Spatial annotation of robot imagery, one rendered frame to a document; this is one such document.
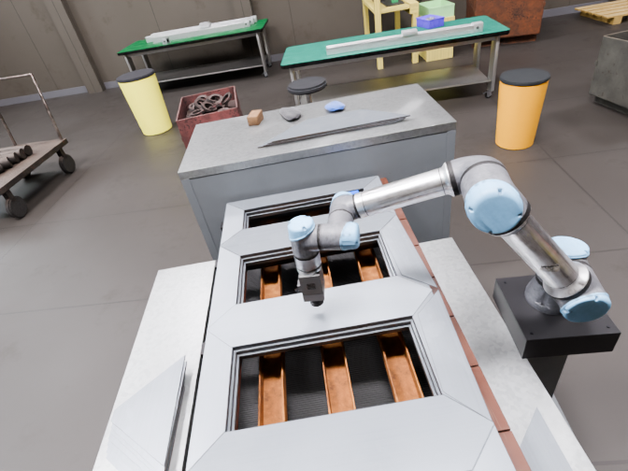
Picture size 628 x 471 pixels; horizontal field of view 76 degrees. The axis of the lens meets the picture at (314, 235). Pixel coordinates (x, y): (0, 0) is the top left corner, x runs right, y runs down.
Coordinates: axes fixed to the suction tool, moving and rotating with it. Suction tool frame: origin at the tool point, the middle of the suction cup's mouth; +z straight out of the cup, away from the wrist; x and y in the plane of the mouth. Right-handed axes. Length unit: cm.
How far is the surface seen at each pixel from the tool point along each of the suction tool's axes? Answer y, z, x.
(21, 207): -238, 81, -320
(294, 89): -286, 20, -31
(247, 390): 7.8, 35.0, -30.9
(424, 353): 18.1, 5.4, 30.4
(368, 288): -7.7, 3.8, 16.7
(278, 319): 2.6, 3.8, -13.3
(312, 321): 4.9, 3.7, -1.8
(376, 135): -85, -15, 27
